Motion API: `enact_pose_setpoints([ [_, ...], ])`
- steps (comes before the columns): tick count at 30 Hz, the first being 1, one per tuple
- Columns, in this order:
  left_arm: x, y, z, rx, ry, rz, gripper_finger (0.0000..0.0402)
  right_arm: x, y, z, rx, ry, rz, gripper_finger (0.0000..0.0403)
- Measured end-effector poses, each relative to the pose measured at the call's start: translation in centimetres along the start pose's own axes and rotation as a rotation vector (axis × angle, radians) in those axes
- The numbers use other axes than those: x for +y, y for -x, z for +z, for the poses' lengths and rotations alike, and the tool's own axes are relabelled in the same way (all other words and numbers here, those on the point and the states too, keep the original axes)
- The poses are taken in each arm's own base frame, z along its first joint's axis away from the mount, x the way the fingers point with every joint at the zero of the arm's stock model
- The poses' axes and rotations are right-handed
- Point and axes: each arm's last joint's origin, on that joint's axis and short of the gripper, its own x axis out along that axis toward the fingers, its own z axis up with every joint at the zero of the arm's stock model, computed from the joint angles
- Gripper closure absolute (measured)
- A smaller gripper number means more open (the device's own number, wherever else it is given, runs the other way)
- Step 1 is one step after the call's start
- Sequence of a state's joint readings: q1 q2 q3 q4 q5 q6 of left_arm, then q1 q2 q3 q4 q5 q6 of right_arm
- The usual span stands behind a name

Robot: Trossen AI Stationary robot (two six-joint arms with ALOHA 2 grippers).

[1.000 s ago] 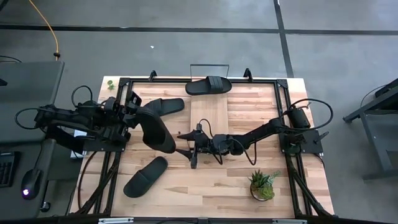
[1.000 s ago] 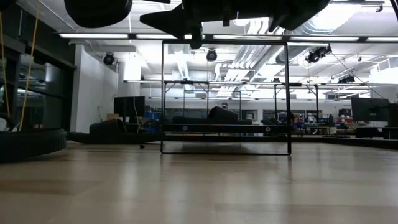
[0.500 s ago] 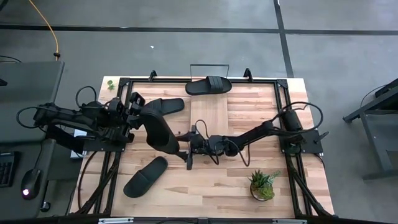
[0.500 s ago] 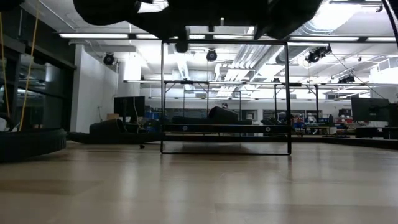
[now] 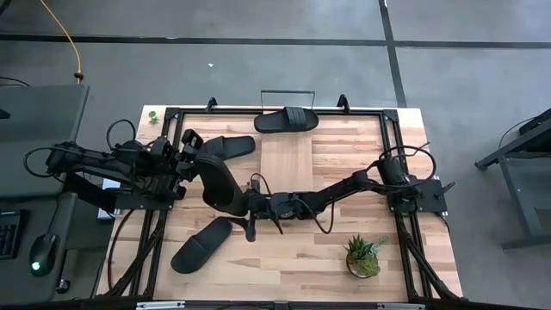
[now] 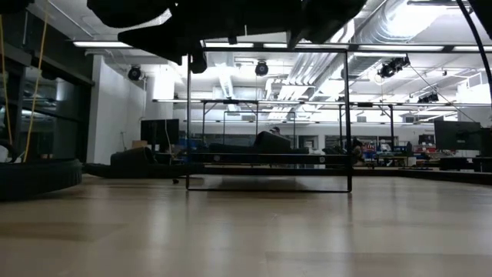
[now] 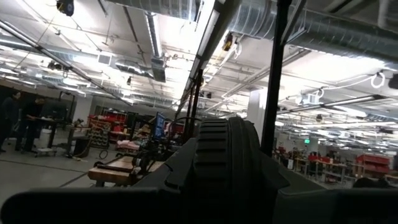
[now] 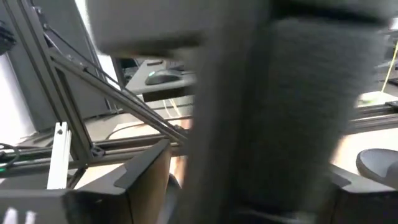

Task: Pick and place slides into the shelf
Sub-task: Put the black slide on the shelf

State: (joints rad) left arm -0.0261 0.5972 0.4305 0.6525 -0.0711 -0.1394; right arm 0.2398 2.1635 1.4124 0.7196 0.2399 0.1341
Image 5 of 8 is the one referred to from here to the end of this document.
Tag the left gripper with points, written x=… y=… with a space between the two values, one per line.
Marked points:
x=170 y=159

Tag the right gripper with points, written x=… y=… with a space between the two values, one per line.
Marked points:
x=275 y=206

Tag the black foam slide sandal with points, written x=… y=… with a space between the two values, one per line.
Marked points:
x=198 y=247
x=275 y=122
x=232 y=147
x=221 y=185

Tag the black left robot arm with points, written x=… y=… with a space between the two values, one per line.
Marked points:
x=86 y=161

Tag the small green plant sprig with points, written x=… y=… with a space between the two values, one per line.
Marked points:
x=153 y=117

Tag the white power box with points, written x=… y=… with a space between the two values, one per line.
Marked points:
x=107 y=214

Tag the potted green succulent plant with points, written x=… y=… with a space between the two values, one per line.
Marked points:
x=363 y=262

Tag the dark grey flat panel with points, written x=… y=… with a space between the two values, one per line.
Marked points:
x=39 y=138

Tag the black computer mouse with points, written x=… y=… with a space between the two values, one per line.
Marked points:
x=43 y=252

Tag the black caster wheel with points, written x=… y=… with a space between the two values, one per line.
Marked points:
x=63 y=286

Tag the black keyboard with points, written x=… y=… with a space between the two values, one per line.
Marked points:
x=8 y=237

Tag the grey desk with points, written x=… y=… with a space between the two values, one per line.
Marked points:
x=19 y=288

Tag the dark metal desk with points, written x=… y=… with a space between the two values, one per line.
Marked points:
x=518 y=194

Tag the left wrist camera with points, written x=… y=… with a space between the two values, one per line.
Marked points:
x=193 y=140

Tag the black aluminium table frame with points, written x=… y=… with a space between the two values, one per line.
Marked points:
x=215 y=112

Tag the silver metal bracket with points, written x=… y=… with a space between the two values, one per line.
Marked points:
x=159 y=305
x=400 y=306

